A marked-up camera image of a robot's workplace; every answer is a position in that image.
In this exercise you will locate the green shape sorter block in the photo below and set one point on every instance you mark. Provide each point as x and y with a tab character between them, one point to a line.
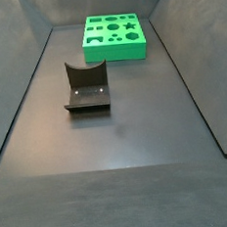
117	37

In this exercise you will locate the black curved bracket stand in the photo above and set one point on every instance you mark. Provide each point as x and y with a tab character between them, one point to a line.
88	87

